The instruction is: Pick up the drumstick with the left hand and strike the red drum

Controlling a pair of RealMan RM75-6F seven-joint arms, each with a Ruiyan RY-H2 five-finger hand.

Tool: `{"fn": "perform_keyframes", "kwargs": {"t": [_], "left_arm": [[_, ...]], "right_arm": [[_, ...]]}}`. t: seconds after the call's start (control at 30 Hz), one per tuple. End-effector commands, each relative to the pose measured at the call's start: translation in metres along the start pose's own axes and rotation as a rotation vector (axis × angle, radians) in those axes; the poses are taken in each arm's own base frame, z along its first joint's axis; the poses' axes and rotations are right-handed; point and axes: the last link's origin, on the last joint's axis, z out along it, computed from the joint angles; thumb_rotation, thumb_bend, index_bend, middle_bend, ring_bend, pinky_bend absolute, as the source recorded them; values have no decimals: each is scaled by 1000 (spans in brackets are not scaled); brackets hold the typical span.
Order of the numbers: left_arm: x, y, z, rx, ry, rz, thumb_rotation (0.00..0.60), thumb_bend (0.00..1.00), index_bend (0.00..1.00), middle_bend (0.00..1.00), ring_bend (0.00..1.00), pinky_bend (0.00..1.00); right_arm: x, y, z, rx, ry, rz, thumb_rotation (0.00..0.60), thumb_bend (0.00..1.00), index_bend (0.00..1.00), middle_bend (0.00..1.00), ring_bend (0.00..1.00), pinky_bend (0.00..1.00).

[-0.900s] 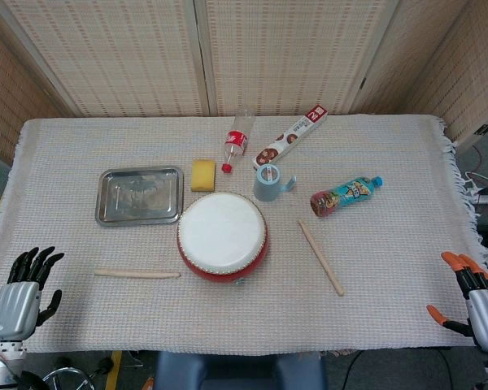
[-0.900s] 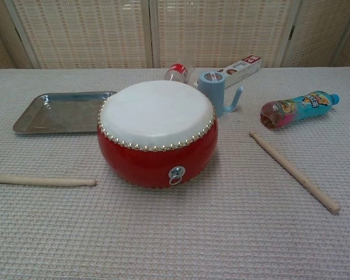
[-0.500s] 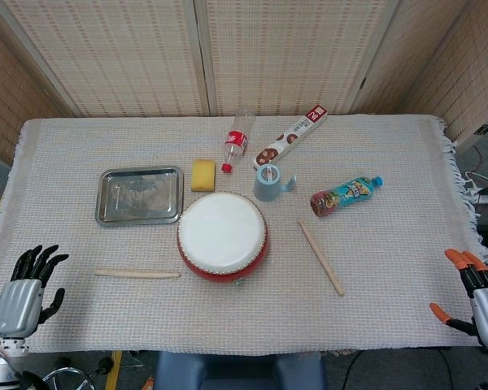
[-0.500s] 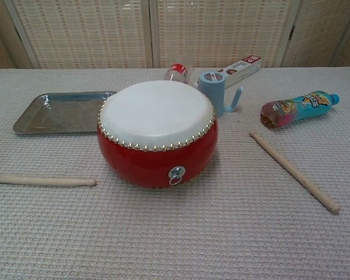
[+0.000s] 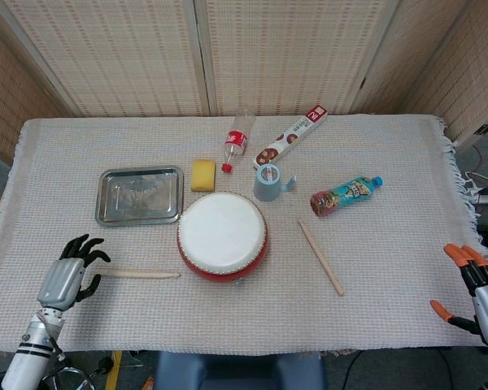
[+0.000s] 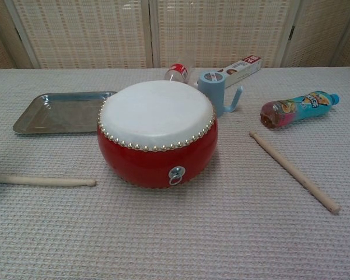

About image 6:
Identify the light blue plastic cup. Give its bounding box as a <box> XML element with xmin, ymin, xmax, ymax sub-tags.
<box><xmin>198</xmin><ymin>71</ymin><xmax>246</xmax><ymax>118</ymax></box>

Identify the wooden drumstick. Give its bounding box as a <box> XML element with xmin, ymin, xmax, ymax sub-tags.
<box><xmin>248</xmin><ymin>130</ymin><xmax>341</xmax><ymax>216</ymax></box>
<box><xmin>0</xmin><ymin>172</ymin><xmax>97</xmax><ymax>188</ymax></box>

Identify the long white wrap box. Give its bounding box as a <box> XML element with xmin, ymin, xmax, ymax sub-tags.
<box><xmin>219</xmin><ymin>55</ymin><xmax>264</xmax><ymax>90</ymax></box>

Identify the rectangular metal tray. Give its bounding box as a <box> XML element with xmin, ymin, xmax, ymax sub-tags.
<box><xmin>12</xmin><ymin>91</ymin><xmax>118</xmax><ymax>136</ymax></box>

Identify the woven folding screen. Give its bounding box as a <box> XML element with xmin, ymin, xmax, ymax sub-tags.
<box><xmin>0</xmin><ymin>0</ymin><xmax>350</xmax><ymax>71</ymax></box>

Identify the white woven tablecloth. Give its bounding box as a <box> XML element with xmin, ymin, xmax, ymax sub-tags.
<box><xmin>0</xmin><ymin>67</ymin><xmax>350</xmax><ymax>280</ymax></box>

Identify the red drum white skin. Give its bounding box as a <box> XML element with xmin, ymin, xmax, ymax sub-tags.
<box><xmin>97</xmin><ymin>80</ymin><xmax>216</xmax><ymax>190</ymax></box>

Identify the clear bottle red label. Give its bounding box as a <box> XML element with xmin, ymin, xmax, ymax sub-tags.
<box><xmin>164</xmin><ymin>57</ymin><xmax>197</xmax><ymax>86</ymax></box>

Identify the tea bottle blue cap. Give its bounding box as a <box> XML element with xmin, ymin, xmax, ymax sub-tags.
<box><xmin>260</xmin><ymin>91</ymin><xmax>341</xmax><ymax>131</ymax></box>

